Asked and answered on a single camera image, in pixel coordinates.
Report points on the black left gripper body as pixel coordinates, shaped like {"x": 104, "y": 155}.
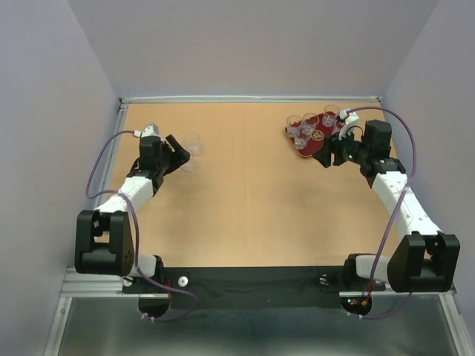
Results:
{"x": 163, "y": 163}

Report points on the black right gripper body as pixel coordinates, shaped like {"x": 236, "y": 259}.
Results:
{"x": 347, "y": 149}

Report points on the clear faceted glass one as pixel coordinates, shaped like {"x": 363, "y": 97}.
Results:
{"x": 192, "y": 143}

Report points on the clear faceted glass two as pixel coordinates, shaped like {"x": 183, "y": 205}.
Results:
{"x": 309, "y": 123}

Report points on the clear faceted glass five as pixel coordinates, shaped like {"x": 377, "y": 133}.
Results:
{"x": 329, "y": 115}

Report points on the clear faceted glass four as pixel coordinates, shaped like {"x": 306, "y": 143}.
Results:
{"x": 293, "y": 126}

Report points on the clear faceted glass six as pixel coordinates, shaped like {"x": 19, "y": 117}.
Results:
{"x": 191, "y": 165}

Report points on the clear faceted glass three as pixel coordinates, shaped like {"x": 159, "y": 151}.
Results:
{"x": 301, "y": 141}

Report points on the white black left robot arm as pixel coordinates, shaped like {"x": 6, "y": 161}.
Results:
{"x": 136, "y": 190}

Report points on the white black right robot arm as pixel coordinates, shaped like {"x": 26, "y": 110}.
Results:
{"x": 425, "y": 259}

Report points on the red tray gold emblem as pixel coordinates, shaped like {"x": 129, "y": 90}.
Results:
{"x": 317, "y": 138}

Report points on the metal front panel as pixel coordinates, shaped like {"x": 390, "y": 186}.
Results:
{"x": 420, "y": 325}

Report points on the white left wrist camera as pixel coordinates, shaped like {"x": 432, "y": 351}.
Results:
{"x": 150, "y": 130}

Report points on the aluminium back rail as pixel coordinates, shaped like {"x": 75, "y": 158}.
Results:
{"x": 244, "y": 99}

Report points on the aluminium rail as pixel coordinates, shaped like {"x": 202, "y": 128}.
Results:
{"x": 244, "y": 99}
{"x": 102, "y": 178}
{"x": 92, "y": 282}

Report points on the aluminium left rail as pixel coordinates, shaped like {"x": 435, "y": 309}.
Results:
{"x": 102, "y": 178}

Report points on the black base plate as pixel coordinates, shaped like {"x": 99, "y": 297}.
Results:
{"x": 186, "y": 291}

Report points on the aluminium front rail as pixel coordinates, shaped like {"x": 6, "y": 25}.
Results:
{"x": 92, "y": 282}

